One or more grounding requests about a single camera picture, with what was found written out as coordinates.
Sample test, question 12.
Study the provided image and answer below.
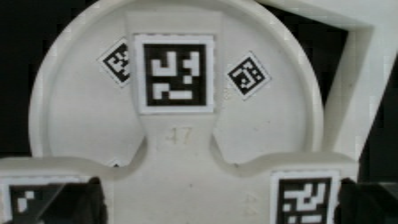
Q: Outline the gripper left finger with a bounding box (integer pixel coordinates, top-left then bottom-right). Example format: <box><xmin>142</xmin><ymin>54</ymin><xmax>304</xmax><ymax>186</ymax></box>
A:
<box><xmin>23</xmin><ymin>177</ymin><xmax>108</xmax><ymax>224</ymax></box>

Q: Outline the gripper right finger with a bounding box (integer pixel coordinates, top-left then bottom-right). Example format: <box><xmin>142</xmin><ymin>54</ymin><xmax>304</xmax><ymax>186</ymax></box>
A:
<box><xmin>336</xmin><ymin>178</ymin><xmax>398</xmax><ymax>224</ymax></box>

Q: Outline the white cross-shaped table base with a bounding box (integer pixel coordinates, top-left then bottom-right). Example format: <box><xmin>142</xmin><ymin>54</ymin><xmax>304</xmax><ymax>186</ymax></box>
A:
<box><xmin>0</xmin><ymin>9</ymin><xmax>361</xmax><ymax>224</ymax></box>

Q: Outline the white round table top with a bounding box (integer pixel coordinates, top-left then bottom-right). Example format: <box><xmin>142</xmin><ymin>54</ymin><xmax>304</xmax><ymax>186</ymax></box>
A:
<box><xmin>28</xmin><ymin>0</ymin><xmax>323</xmax><ymax>166</ymax></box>

